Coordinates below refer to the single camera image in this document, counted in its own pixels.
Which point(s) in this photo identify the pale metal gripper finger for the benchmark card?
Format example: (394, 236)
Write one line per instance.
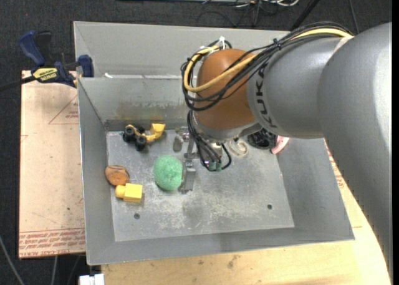
(188, 181)
(178, 145)

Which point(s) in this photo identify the green scrub sponge ball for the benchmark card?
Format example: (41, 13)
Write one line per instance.
(167, 173)

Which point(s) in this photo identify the black and yellow toy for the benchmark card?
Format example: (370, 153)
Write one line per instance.
(138, 137)

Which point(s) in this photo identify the grey metal bin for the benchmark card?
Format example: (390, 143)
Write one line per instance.
(218, 209)

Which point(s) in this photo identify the yellow toy block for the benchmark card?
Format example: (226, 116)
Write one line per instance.
(132, 192)

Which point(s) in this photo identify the pink curved object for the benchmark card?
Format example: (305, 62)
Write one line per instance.
(279, 146)

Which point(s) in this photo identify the brown oval toy cookie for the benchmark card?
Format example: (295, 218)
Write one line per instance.
(116, 175)

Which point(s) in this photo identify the brown cardboard board, red print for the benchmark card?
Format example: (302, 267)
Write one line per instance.
(50, 168)

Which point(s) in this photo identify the black cylinder on white bracket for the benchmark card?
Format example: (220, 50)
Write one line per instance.
(260, 141)

